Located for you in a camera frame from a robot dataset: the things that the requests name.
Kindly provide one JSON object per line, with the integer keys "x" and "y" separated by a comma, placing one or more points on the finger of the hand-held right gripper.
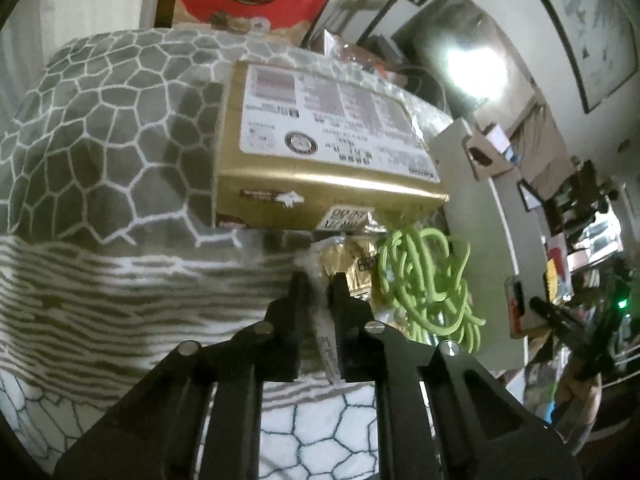
{"x": 555, "y": 312}

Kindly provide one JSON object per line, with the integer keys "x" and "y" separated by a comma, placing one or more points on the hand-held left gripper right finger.
{"x": 340, "y": 310}

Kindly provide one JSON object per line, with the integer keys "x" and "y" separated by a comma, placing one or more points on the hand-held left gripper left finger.
{"x": 299, "y": 310}

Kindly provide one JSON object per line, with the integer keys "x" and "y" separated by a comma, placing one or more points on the small gold packet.
{"x": 356, "y": 270}

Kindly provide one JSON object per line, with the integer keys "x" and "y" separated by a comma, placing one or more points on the white cardboard box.
{"x": 480, "y": 240}

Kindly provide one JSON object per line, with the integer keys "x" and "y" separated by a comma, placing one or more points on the person's right hand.
{"x": 577, "y": 400}

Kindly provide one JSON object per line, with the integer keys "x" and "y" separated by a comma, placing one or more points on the red rectangular object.
{"x": 516, "y": 305}

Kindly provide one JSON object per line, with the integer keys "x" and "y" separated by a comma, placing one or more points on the cluttered shelf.
{"x": 585, "y": 220}

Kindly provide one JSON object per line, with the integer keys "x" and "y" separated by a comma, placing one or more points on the large gold box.
{"x": 300, "y": 200}

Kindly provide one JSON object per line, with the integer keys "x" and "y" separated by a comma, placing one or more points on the brown cardboard box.
{"x": 487, "y": 152}

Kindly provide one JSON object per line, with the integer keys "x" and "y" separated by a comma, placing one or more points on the grey patterned blanket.
{"x": 100, "y": 160}

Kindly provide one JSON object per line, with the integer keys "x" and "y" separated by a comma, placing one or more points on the clear plastic bag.
{"x": 350, "y": 52}

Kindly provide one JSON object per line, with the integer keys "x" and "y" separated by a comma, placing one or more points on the dark monitor screen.
{"x": 430, "y": 50}

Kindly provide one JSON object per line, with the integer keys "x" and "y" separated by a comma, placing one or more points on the framed wall picture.
{"x": 590, "y": 25}

